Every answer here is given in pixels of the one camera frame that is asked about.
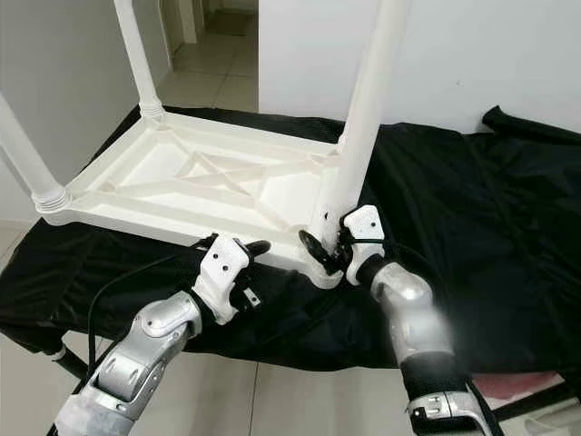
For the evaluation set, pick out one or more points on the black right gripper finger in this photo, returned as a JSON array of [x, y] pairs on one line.
[[316, 250]]

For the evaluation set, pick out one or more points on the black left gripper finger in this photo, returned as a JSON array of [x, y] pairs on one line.
[[254, 249]]

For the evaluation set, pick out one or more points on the white plastic children table top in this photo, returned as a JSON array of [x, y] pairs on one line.
[[145, 168]]

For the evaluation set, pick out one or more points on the white plastic table leg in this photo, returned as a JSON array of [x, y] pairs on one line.
[[368, 100], [27, 154], [136, 54]]

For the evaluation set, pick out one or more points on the black fabric table cover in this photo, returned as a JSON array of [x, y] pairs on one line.
[[490, 254]]

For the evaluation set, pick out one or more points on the black metal table leg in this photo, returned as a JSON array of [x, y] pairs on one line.
[[68, 361], [545, 401]]

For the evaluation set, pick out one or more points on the pink plastic object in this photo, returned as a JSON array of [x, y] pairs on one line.
[[517, 386]]

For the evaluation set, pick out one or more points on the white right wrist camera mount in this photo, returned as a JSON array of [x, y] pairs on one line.
[[365, 221]]

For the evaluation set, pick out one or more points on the white door frame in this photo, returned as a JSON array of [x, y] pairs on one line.
[[182, 23]]

